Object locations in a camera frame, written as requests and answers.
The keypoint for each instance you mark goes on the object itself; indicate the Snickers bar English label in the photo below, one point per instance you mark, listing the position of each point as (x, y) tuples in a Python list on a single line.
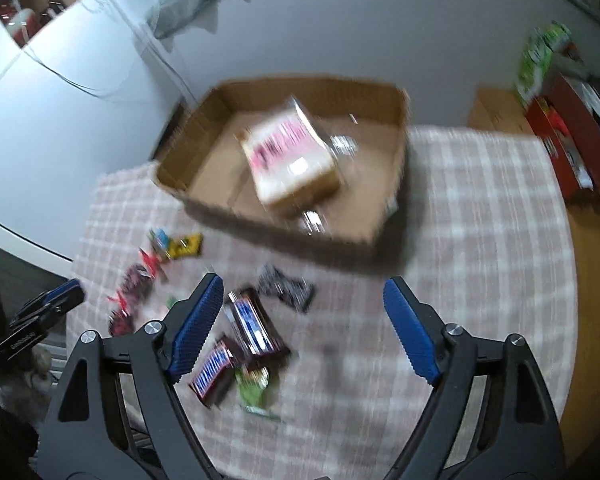
[(212, 380)]

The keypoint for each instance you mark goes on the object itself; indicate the red storage box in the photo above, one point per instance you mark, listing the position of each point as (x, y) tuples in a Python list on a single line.
[(566, 118)]

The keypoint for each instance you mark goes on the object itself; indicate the yellow candy packet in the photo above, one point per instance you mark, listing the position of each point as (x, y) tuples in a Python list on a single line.
[(185, 246)]

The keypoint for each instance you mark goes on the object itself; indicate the black white patterned candy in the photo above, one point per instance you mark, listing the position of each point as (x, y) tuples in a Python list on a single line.
[(296, 293)]

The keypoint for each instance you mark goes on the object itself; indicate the pink plaid tablecloth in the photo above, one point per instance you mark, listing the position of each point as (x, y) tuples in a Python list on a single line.
[(480, 233)]

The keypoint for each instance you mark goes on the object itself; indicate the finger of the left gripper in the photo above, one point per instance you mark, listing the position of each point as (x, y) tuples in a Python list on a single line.
[(58, 301)]

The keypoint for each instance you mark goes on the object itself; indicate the bread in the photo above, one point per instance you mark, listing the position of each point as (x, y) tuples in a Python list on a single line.
[(291, 165)]

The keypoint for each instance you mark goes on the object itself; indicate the green candy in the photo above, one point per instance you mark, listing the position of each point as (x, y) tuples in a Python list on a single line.
[(253, 387)]

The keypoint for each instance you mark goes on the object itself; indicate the open cardboard box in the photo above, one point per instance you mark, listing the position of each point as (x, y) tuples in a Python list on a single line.
[(363, 121)]

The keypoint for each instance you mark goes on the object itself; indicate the Snickers bar Chinese label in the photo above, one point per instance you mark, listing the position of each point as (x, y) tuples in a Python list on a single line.
[(253, 326)]

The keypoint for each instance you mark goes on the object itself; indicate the blue green jelly cup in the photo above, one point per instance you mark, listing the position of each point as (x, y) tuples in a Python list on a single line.
[(160, 242)]

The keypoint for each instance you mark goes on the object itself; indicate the green tissue box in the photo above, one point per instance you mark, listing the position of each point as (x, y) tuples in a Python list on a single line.
[(541, 46)]

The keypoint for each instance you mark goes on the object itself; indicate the red snack packet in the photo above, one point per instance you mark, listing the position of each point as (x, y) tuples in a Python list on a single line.
[(122, 321), (133, 289)]

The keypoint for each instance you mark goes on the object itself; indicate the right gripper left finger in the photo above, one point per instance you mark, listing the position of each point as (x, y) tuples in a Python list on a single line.
[(115, 413)]

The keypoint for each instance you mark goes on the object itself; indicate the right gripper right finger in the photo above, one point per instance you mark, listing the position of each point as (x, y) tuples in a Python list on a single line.
[(517, 434)]

